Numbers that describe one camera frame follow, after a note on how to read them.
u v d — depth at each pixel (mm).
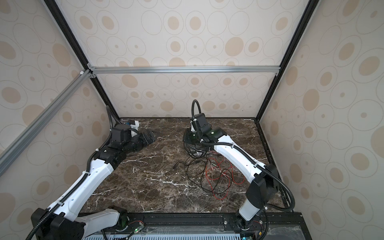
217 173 906
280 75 936
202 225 733
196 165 946
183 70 899
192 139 699
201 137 553
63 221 370
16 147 529
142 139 663
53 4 670
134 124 695
